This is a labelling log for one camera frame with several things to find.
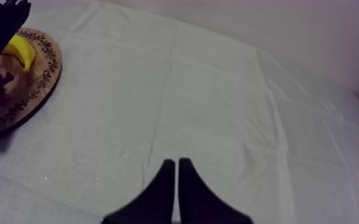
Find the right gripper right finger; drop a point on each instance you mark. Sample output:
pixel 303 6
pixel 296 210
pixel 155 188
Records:
pixel 198 206

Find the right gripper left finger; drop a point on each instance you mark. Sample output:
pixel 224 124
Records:
pixel 156 203

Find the round wooden board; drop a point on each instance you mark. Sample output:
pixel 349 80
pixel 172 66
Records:
pixel 38 78

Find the yellow toy banana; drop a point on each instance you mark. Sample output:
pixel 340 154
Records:
pixel 23 51

